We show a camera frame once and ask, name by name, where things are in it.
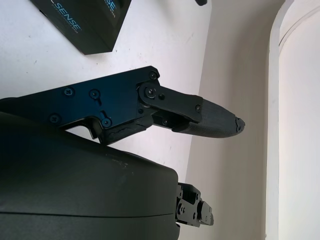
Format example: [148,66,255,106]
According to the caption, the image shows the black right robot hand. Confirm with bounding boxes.
[0,65,247,240]

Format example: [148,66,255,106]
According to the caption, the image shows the black RealSense box lid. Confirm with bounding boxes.
[28,0,135,56]

